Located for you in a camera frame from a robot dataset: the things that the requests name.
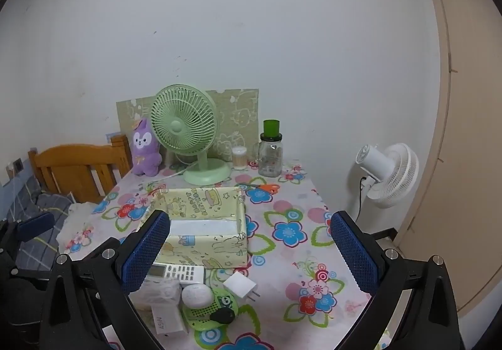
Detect green desk fan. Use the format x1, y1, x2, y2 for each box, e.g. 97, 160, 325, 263
150, 85, 233, 186

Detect white remote control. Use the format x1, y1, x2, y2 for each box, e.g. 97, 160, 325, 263
151, 263, 205, 283

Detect wall socket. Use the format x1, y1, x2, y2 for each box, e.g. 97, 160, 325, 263
7, 158, 24, 180

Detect white fan cord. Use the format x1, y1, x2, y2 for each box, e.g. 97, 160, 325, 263
155, 162, 200, 181

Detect white standing fan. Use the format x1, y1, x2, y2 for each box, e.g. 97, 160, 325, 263
349, 143, 419, 225

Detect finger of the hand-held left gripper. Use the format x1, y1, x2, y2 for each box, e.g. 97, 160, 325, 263
0, 212, 56, 256

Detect white charger adapter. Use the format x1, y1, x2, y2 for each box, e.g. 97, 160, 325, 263
223, 272, 261, 303

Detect white cardboard box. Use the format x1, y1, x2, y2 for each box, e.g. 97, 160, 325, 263
151, 304, 189, 335

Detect yellow fabric storage box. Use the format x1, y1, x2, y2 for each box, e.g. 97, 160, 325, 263
151, 186, 248, 269

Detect black metal frame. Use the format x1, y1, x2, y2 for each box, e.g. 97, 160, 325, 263
369, 228, 396, 243

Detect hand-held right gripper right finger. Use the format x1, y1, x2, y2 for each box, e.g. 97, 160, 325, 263
330, 211, 465, 350

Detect green perforated panda pouch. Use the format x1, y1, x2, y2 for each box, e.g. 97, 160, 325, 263
181, 285, 239, 331

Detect orange handled scissors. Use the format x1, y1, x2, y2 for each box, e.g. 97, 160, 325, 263
237, 182, 280, 194

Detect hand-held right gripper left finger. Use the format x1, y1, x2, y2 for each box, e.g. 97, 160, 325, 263
39, 209, 171, 350

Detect black car key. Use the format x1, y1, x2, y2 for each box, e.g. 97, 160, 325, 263
210, 308, 236, 324

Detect cotton swab container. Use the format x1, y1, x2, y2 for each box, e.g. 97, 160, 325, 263
231, 146, 248, 171

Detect glass jar mug green lid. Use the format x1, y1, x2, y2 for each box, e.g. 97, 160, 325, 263
257, 120, 284, 178

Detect wooden chair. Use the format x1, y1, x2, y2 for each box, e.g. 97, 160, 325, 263
27, 134, 132, 203

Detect white oval case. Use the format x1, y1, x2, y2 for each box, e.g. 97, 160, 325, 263
181, 284, 214, 309

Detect purple plush toy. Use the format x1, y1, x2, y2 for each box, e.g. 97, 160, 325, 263
131, 118, 162, 177

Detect patterned cardboard board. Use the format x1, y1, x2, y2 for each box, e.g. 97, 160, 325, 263
116, 89, 259, 162

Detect clear plastic packet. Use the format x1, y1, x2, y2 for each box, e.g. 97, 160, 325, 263
131, 279, 183, 311

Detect plaid grey bedding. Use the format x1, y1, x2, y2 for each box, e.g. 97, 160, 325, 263
0, 177, 73, 272

